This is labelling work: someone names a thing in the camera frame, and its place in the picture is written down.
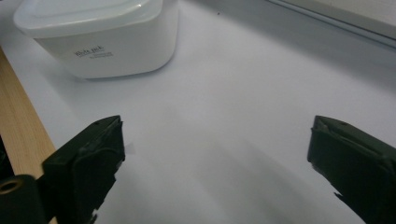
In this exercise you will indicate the white table mat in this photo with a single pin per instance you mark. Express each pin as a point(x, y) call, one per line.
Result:
point(218, 109)

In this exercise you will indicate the metal floor rail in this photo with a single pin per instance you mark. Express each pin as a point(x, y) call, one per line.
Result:
point(358, 26)

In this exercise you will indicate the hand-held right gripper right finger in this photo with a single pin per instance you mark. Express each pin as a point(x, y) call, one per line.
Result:
point(358, 161)

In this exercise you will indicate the white lidded storage container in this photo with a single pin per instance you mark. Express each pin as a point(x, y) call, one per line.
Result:
point(109, 46)

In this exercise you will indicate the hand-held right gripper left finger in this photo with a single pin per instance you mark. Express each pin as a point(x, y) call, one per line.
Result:
point(84, 168)

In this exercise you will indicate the wooden table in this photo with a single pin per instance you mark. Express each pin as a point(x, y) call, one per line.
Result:
point(18, 130)

